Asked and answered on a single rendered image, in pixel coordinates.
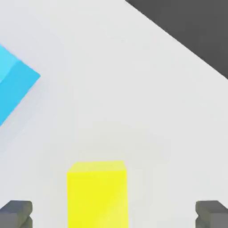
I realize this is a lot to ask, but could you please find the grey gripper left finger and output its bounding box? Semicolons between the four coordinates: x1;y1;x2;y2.
0;200;33;228

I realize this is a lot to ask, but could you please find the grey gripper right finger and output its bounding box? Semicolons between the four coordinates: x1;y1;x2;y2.
195;200;228;228

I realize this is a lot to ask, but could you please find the small yellow cube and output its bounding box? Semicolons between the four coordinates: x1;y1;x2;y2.
66;160;129;228

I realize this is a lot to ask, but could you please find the large blue box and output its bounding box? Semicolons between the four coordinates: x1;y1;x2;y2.
0;44;41;127

